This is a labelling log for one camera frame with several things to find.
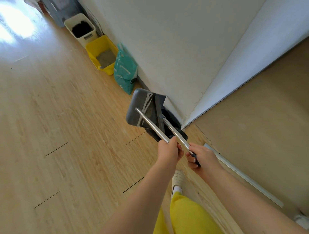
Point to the person's right hand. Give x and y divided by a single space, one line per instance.
205 159

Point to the person's left hand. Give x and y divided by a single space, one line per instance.
169 153

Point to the teal white litter bag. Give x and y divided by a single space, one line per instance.
124 70

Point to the beige cat litter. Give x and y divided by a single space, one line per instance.
106 57

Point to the yellow litter box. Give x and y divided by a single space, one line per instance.
96 45

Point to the person's right forearm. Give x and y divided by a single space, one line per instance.
246 205

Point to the person's left forearm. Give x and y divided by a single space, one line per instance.
140 205

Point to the person's cream woven right slipper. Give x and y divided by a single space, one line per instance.
178 178

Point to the person's white right sock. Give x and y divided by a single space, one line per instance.
177 189

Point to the person's yellow clothing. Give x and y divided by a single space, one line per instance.
190 214

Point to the cream plastic storage bin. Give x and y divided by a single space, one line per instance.
84 41

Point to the black trash bin liner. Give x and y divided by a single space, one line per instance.
173 123

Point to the dark grey skirting board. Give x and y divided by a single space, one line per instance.
143 83

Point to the small white object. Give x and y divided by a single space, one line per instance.
302 221

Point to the pile of black plastic bags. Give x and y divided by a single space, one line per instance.
82 29

